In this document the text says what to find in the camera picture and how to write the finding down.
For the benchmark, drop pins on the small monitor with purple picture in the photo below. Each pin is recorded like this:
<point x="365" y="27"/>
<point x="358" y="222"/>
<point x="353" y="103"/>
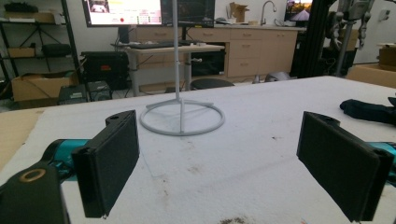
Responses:
<point x="299" y="12"/>

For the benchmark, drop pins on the black bag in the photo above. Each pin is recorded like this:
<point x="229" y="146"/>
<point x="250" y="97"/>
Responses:
<point x="56" y="50"/>

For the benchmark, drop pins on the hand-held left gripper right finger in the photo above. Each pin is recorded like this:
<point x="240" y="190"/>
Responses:
<point x="339" y="161"/>

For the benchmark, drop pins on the dark computer monitor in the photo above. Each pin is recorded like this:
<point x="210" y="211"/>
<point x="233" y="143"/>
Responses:
<point x="196" y="12"/>

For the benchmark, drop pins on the dark cloth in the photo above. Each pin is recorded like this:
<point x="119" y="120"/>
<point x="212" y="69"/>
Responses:
<point x="367" y="112"/>

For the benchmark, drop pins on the white table cover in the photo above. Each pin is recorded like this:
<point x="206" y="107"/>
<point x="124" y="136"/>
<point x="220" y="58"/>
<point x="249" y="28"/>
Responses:
<point x="236" y="174"/>

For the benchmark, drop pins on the stacked cardboard box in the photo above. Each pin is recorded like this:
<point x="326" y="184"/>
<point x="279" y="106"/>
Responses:
<point x="387" y="56"/>

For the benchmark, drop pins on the black computer under desk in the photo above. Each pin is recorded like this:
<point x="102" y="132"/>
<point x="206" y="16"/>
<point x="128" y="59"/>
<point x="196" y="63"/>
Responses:
<point x="208" y="63"/>

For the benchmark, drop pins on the light wooden desk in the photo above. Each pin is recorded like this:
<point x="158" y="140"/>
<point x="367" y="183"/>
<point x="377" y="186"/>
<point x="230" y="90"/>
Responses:
<point x="202" y="48"/>

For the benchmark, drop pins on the large cardboard box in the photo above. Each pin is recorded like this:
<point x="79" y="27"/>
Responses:
<point x="37" y="88"/>

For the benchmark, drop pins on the black metal shelf rack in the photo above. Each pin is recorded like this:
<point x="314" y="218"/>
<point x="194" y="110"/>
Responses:
<point x="70" y="37"/>

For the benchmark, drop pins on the grey rounded object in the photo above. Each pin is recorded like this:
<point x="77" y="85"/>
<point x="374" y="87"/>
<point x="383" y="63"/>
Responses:
<point x="277" y="76"/>

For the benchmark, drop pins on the flat cardboard box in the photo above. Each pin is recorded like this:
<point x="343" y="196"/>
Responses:
<point x="372" y="74"/>

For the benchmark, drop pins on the brown cardboard sheet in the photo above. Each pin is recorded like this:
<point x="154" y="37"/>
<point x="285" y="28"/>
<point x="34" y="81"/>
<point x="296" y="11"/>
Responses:
<point x="15" y="133"/>

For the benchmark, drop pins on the large black equipment case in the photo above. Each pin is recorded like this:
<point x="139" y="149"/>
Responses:
<point x="104" y="68"/>

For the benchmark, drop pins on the grey metal stand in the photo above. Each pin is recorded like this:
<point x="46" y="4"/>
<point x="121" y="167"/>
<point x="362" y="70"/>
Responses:
<point x="345" y="46"/>

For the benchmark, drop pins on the metal faucet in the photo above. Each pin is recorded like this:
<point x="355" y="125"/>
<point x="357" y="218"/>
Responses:
<point x="263" y="12"/>

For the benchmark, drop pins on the black keyboard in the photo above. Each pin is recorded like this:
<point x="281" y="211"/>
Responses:
<point x="152" y="45"/>

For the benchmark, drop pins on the black round stool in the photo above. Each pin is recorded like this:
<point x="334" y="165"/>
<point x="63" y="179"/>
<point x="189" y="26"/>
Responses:
<point x="211" y="84"/>

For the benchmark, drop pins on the black metal column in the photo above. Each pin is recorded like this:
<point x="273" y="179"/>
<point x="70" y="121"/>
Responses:
<point x="311" y="40"/>

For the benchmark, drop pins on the small black box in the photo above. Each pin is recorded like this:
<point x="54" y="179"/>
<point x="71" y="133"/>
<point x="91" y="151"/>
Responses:
<point x="72" y="95"/>
<point x="99" y="90"/>

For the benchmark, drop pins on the lit computer monitor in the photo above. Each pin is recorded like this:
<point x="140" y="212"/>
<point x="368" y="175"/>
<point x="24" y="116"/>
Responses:
<point x="124" y="12"/>

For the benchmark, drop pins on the light wooden cabinet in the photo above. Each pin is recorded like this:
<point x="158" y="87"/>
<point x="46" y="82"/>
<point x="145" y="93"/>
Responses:
<point x="264" y="53"/>

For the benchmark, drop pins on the small open cardboard box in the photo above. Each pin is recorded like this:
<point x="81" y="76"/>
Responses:
<point x="238" y="12"/>

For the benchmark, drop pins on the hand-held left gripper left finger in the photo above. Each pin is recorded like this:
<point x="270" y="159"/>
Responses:
<point x="106" y="161"/>

